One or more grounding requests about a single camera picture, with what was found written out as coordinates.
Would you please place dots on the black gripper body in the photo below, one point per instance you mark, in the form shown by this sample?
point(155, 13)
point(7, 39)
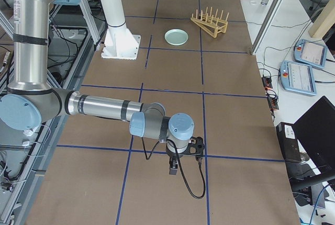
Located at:
point(172, 155)

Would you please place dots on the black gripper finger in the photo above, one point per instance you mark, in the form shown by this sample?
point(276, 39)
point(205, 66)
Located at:
point(173, 166)

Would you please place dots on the light green plate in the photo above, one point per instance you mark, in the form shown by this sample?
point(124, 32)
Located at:
point(176, 37)

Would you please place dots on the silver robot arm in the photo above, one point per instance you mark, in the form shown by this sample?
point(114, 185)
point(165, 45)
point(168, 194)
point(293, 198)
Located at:
point(30, 100)

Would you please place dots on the wooden plate rack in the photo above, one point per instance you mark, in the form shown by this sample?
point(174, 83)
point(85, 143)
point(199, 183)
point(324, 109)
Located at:
point(210, 21)

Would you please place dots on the black computer box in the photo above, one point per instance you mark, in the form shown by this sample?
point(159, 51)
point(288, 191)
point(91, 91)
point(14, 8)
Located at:
point(288, 142)

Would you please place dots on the orange black usb hub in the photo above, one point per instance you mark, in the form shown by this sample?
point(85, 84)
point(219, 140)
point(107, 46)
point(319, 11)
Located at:
point(267, 82)

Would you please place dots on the black monitor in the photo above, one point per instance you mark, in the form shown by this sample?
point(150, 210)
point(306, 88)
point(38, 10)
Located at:
point(315, 131)

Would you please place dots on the near teach pendant tablet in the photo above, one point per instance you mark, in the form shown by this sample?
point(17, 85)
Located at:
point(298, 77)

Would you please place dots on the teach pendant tablet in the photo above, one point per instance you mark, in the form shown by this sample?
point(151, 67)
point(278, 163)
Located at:
point(311, 53)
point(298, 77)

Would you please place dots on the far teach pendant tablet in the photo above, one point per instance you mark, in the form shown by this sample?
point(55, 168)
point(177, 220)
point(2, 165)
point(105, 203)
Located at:
point(311, 53)

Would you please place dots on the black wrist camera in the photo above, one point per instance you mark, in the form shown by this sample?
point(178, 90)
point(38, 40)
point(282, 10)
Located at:
point(195, 147)

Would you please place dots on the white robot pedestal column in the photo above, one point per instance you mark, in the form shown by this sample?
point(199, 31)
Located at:
point(119, 43)

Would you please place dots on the aluminium frame post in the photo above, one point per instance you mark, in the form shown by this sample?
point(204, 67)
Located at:
point(274, 7)

